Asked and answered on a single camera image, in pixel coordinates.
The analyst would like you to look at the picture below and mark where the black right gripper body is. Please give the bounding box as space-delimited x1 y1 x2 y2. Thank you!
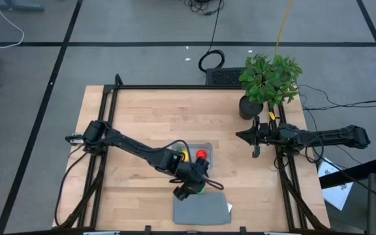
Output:
252 116 289 159

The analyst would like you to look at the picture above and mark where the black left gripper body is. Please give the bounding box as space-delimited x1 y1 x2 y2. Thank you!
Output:
173 157 210 202

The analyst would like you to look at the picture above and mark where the translucent plastic tupperware container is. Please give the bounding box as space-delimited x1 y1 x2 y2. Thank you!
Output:
170 141 214 176

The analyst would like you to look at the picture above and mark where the grey cloth mat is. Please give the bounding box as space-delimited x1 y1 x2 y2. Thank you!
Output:
172 192 232 226

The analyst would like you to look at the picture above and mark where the green plant in black pot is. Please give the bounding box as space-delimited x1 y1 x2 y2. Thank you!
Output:
238 54 304 121

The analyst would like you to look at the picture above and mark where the white paper sheet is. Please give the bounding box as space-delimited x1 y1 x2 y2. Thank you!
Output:
318 156 354 212

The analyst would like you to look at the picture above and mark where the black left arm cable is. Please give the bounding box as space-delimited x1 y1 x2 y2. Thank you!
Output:
155 139 225 191

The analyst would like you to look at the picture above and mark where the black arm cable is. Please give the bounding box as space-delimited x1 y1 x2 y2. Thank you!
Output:
155 139 225 191
304 133 326 164

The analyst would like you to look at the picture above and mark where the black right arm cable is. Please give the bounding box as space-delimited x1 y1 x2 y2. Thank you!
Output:
304 133 326 164

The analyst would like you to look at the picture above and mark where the black aluminium rig frame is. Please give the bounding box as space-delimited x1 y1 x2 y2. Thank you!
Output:
55 73 331 232

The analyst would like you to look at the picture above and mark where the black coiled floor cable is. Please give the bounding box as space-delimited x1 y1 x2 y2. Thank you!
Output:
198 0 225 73

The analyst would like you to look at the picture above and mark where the yellow hanging cable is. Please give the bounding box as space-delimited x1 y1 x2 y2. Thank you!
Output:
274 0 294 57

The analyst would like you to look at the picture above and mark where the black base cable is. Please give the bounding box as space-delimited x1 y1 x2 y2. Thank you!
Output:
54 150 91 227

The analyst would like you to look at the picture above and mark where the white floor cable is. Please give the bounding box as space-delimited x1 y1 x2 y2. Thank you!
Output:
0 0 25 50

